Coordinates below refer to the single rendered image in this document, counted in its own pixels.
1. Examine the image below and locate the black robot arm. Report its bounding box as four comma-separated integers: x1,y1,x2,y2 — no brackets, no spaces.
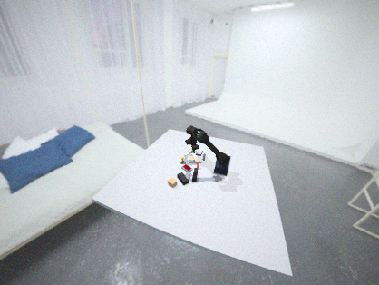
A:
185,126,230,166

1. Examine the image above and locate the beige cube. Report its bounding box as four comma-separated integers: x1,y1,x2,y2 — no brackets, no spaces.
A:
168,177,178,188

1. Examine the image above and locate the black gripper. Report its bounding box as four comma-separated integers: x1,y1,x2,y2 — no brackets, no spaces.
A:
189,137,199,152

